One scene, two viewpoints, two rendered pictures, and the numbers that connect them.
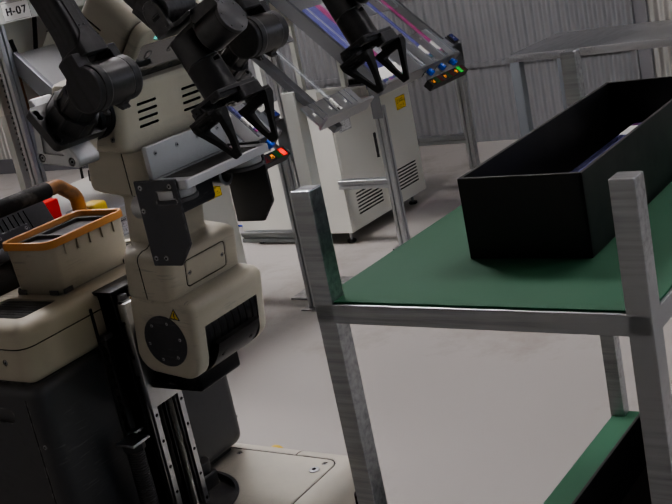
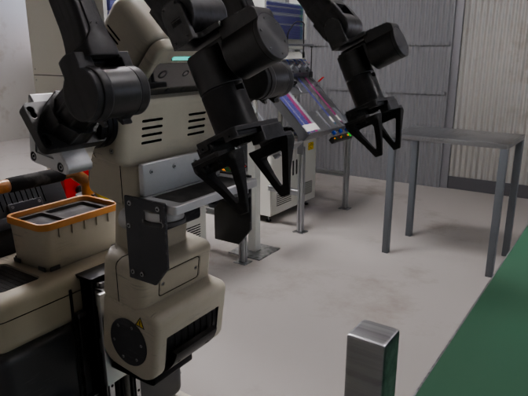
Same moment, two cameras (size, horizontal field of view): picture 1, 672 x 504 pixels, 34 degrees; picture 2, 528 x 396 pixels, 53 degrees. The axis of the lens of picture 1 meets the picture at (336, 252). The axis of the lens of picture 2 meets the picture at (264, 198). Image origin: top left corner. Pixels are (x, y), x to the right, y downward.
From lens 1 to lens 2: 1.06 m
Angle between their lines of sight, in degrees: 2
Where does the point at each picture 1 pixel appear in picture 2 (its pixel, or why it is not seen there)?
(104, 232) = (99, 221)
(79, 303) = (60, 284)
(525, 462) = not seen: outside the picture
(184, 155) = (179, 177)
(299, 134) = not seen: hidden behind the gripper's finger
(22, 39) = not seen: hidden behind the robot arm
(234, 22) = (274, 45)
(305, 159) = (254, 170)
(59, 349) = (31, 325)
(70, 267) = (60, 248)
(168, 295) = (138, 303)
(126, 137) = (125, 151)
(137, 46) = (153, 63)
